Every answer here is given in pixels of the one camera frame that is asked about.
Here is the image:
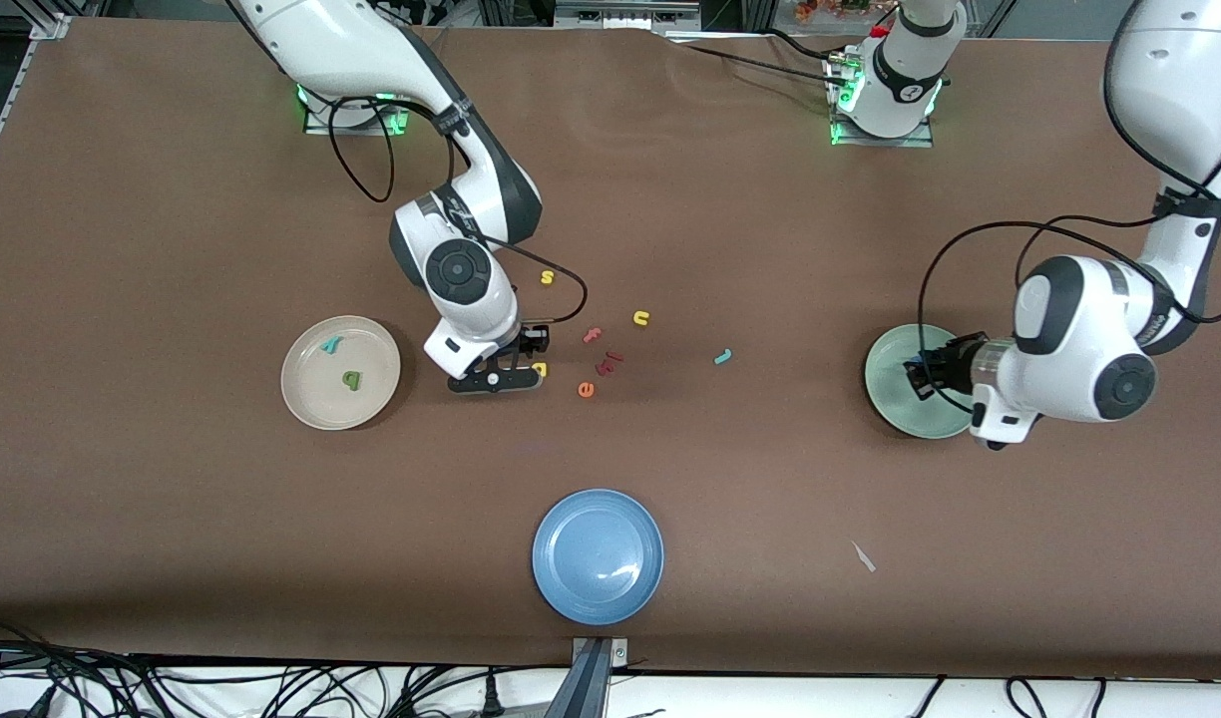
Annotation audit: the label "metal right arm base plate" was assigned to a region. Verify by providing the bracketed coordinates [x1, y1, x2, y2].
[304, 95, 410, 136]

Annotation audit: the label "beige plate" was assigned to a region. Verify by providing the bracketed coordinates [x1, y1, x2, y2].
[280, 315, 403, 432]

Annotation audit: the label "grey electronics box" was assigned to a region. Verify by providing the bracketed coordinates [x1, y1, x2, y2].
[556, 0, 701, 33]

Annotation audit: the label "aluminium table frame rail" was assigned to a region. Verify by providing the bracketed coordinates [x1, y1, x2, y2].
[0, 12, 75, 200]

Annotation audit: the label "black floor cable tangle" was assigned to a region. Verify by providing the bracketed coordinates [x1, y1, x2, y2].
[0, 618, 572, 718]

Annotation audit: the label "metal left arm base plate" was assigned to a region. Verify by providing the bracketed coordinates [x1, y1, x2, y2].
[830, 55, 936, 149]

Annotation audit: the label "blue plate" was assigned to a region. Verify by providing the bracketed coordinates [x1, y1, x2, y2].
[532, 488, 665, 627]

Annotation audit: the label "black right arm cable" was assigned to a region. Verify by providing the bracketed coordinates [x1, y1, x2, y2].
[326, 95, 589, 325]

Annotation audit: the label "aluminium profile with bracket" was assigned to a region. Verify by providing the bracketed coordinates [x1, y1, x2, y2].
[546, 636, 631, 718]

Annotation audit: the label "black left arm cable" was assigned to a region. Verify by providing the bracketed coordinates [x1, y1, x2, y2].
[917, 0, 1221, 415]

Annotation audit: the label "green plate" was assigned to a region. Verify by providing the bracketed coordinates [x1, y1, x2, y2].
[864, 323, 987, 440]

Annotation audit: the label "black base cable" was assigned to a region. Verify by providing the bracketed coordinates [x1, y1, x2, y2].
[670, 28, 843, 89]

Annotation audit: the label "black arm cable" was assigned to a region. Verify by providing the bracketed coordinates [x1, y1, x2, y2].
[326, 95, 589, 325]
[917, 0, 1221, 415]

